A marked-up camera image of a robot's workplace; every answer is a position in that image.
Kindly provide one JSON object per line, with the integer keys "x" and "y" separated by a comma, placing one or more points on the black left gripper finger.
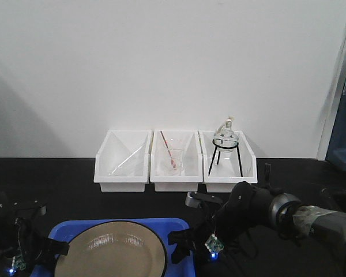
{"x": 53, "y": 247}

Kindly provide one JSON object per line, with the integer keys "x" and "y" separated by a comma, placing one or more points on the right green circuit board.
{"x": 214, "y": 245}

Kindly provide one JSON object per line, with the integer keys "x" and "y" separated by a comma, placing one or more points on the glass alcohol lamp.
{"x": 225, "y": 139}

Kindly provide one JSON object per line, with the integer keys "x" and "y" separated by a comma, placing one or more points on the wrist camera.
{"x": 194, "y": 199}
{"x": 28, "y": 209}

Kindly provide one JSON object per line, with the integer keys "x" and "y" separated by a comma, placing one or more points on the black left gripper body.
{"x": 20, "y": 236}

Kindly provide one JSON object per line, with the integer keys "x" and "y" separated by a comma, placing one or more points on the left green circuit board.
{"x": 18, "y": 263}

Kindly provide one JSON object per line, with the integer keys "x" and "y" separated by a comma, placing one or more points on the white bin left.
{"x": 116, "y": 145}

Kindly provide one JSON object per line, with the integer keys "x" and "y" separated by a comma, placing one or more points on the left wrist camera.
{"x": 28, "y": 209}

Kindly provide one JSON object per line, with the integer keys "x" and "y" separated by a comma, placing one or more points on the white bin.
{"x": 221, "y": 172}
{"x": 116, "y": 145}
{"x": 192, "y": 174}

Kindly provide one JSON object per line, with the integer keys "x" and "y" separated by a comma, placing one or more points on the black sink basin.
{"x": 335, "y": 198}

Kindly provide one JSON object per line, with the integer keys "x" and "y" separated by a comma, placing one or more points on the glass beaker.
{"x": 177, "y": 154}

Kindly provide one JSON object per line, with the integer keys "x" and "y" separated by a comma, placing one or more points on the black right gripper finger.
{"x": 179, "y": 254}
{"x": 183, "y": 239}

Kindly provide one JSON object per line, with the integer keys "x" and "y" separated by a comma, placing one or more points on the white bin right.
{"x": 221, "y": 172}

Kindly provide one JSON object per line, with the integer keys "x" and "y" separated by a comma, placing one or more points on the blue plastic tray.
{"x": 67, "y": 230}

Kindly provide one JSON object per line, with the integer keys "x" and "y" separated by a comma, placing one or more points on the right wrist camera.
{"x": 194, "y": 199}

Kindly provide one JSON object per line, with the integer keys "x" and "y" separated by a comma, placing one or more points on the glass rod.
{"x": 130, "y": 166}

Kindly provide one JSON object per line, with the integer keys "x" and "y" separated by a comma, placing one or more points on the beige plate with black rim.
{"x": 118, "y": 248}

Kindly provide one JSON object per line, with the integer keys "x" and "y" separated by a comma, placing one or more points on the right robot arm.
{"x": 294, "y": 221}

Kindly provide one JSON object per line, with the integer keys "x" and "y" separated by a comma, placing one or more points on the white bin middle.
{"x": 192, "y": 174}

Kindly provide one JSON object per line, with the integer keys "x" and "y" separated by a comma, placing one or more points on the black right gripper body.
{"x": 247, "y": 206}

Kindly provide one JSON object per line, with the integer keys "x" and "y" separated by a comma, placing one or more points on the green circuit board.
{"x": 18, "y": 263}
{"x": 214, "y": 245}

